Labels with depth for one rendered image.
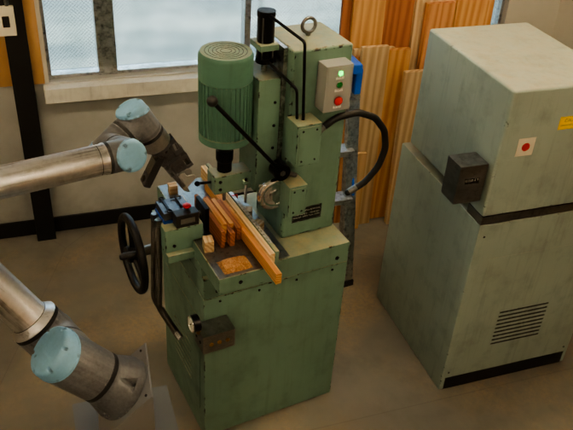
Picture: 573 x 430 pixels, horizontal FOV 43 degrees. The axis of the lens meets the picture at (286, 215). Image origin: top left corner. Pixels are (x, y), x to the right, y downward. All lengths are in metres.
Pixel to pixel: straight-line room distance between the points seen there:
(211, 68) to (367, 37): 1.71
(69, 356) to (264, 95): 1.00
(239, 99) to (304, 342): 1.06
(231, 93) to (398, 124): 1.79
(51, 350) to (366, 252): 2.28
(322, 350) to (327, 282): 0.36
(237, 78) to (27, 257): 2.03
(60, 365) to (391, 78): 2.45
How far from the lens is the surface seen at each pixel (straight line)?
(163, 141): 2.24
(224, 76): 2.28
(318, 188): 2.62
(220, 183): 2.51
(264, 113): 2.41
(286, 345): 2.88
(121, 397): 2.15
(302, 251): 2.62
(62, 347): 2.07
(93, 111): 3.82
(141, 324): 3.51
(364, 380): 3.30
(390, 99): 3.95
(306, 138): 2.38
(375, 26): 3.87
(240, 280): 2.36
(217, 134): 2.38
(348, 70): 2.38
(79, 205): 4.08
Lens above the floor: 2.38
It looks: 34 degrees down
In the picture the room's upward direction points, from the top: 4 degrees clockwise
